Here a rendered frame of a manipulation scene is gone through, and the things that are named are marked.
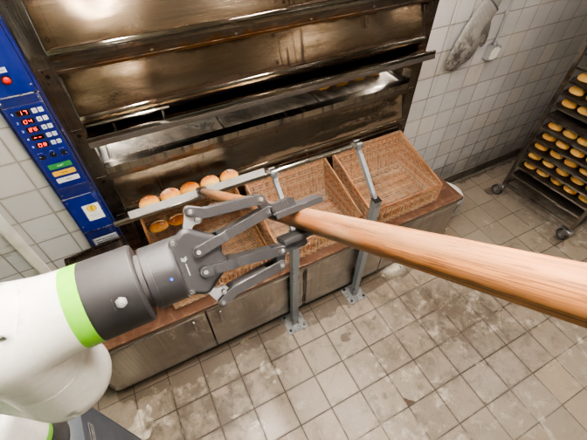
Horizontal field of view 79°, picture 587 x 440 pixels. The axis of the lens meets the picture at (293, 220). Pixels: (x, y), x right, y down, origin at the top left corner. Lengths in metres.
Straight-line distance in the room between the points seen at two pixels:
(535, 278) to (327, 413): 2.16
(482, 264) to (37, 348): 0.39
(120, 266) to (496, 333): 2.60
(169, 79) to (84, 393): 1.39
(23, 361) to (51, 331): 0.03
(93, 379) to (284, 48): 1.62
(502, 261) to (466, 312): 2.58
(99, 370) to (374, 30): 1.94
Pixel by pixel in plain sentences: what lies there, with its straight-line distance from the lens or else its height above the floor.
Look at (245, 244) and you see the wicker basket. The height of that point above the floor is 0.60.
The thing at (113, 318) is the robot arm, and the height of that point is 1.92.
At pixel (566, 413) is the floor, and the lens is 2.80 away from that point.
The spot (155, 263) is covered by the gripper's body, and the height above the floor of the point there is 1.94.
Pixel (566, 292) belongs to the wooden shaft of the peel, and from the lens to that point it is 0.21.
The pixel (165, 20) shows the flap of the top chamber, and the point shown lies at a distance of 1.64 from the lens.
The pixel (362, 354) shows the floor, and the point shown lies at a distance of 2.46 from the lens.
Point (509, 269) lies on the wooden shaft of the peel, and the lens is 0.22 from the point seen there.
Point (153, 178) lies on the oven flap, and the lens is 1.98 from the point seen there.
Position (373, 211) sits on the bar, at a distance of 1.93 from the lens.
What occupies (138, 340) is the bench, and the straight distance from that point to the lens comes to 2.03.
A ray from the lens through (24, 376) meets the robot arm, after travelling 0.45.
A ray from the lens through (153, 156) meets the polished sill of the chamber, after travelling 1.90.
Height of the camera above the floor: 2.26
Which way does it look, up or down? 48 degrees down
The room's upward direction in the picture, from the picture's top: straight up
